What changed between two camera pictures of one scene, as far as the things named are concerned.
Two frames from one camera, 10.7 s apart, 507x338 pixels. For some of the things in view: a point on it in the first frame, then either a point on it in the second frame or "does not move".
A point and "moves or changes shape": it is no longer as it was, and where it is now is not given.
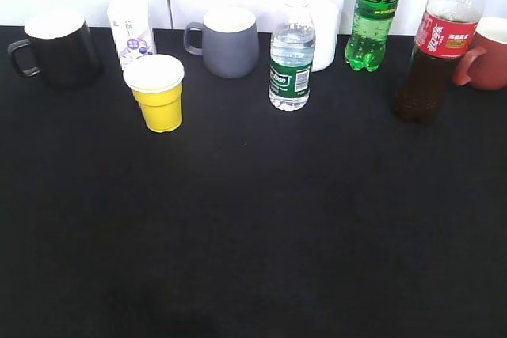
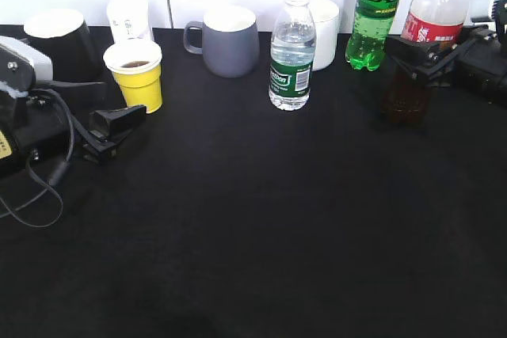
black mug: [61, 48] does not move
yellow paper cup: [157, 81] -> [136, 65]
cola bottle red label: [444, 37] moves or changes shape
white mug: [325, 18] does not move
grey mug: [230, 42] does not move
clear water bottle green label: [293, 38] does not move
